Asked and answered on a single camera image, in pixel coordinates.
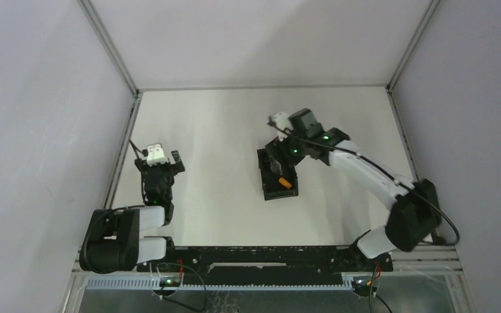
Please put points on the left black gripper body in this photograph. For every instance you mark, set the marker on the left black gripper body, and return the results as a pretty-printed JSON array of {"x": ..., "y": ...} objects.
[{"x": 160, "y": 166}]

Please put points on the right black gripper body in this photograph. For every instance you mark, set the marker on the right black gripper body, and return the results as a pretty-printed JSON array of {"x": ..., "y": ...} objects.
[{"x": 293, "y": 146}]

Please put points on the orange handled screwdriver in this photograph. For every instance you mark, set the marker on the orange handled screwdriver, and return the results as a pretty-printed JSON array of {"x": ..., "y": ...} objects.
[{"x": 285, "y": 183}]

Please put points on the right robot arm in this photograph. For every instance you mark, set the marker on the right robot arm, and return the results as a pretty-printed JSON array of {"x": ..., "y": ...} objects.
[{"x": 413, "y": 207}]

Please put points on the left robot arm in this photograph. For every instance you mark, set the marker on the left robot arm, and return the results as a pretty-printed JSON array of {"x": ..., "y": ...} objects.
[{"x": 114, "y": 239}]

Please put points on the black plastic bin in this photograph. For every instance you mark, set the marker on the black plastic bin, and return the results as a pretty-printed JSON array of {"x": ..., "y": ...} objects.
[{"x": 271, "y": 188}]

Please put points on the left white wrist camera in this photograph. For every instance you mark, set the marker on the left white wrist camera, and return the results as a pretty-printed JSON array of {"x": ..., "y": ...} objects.
[{"x": 155, "y": 155}]

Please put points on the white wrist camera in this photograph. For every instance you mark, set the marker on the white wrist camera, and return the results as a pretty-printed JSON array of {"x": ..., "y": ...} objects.
[
  {"x": 281, "y": 123},
  {"x": 155, "y": 155}
]

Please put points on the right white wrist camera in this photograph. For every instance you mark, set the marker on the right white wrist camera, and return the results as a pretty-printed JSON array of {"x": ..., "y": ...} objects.
[{"x": 281, "y": 123}]

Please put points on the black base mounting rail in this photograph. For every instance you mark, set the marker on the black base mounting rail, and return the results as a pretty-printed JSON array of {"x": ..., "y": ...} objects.
[{"x": 335, "y": 259}]

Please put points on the left controller board with wires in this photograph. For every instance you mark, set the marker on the left controller board with wires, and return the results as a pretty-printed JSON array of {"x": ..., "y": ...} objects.
[{"x": 177, "y": 282}]

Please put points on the controller board with wires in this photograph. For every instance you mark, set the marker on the controller board with wires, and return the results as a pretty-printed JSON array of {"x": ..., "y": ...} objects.
[
  {"x": 368, "y": 289},
  {"x": 177, "y": 282}
]

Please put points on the right controller board with wires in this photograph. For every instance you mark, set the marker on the right controller board with wires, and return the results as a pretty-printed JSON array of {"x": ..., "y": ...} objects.
[{"x": 368, "y": 289}]

